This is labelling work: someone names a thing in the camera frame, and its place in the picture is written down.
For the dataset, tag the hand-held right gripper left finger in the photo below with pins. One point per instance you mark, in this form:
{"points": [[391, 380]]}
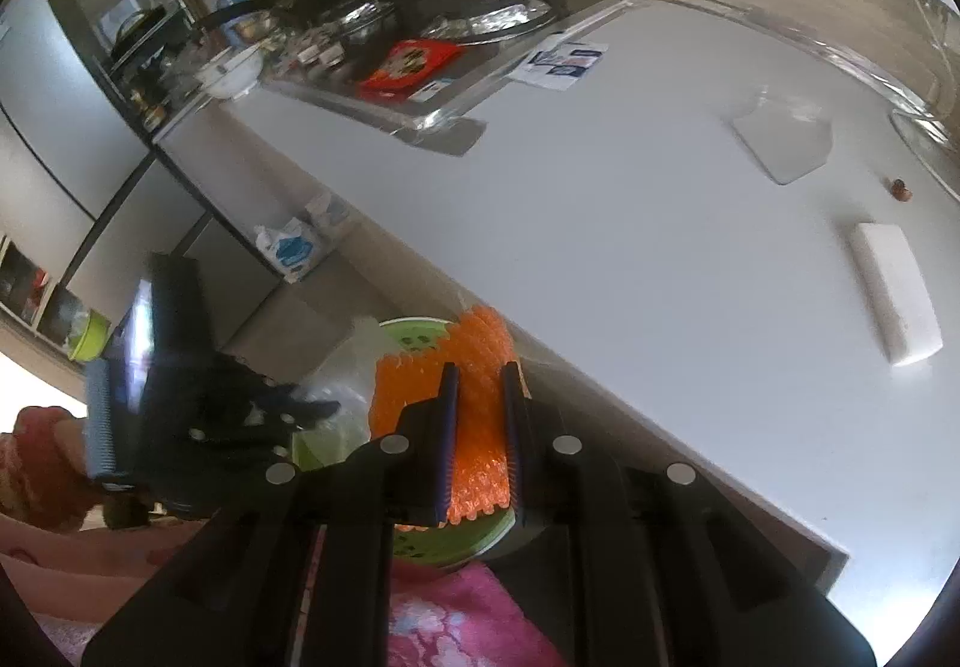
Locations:
{"points": [[446, 427]]}

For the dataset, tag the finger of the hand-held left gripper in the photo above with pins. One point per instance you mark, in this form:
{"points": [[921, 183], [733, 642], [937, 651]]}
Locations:
{"points": [[315, 408]]}

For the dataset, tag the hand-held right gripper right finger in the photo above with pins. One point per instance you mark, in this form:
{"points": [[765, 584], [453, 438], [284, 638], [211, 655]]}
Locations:
{"points": [[511, 442]]}

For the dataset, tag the orange foam fruit net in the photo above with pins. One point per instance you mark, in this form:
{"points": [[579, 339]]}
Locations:
{"points": [[480, 412]]}

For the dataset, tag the green plastic trash bin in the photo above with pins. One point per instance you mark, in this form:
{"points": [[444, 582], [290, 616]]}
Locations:
{"points": [[442, 547]]}

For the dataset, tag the person's left forearm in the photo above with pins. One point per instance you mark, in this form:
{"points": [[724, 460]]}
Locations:
{"points": [[37, 464]]}

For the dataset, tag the green plastic basin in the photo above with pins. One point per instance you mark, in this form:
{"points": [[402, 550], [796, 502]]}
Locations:
{"points": [[90, 335]]}

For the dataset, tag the blue white tissue pack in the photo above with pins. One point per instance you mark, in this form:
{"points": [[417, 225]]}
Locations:
{"points": [[296, 247]]}

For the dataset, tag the pink printed pants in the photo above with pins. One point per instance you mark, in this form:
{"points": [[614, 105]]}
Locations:
{"points": [[465, 622]]}

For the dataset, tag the grey refrigerator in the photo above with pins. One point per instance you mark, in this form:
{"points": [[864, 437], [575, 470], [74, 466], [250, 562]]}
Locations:
{"points": [[60, 104]]}

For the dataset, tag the black frying pan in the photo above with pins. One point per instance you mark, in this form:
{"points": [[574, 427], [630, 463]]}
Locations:
{"points": [[139, 33]]}

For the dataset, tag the red snack packet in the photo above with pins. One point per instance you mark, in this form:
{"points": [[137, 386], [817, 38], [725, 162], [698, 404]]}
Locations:
{"points": [[409, 68]]}

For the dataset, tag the gas stove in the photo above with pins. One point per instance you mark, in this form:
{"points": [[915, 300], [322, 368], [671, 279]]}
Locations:
{"points": [[480, 63]]}

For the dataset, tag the white blue wipes packet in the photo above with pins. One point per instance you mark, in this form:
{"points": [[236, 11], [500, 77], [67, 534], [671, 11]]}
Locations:
{"points": [[559, 63]]}

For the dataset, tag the blue cup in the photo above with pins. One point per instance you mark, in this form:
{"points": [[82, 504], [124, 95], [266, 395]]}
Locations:
{"points": [[231, 0]]}

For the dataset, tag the foil burner liner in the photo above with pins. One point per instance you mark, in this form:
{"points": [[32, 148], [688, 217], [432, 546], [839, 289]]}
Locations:
{"points": [[487, 21], [364, 18]]}

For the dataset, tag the clear plastic sheet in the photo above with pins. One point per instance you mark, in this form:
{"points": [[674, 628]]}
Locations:
{"points": [[780, 142]]}

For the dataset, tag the white sponge block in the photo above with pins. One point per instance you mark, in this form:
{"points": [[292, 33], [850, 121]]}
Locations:
{"points": [[896, 292]]}

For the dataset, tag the small brown nut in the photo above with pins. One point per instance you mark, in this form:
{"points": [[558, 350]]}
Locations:
{"points": [[900, 188]]}

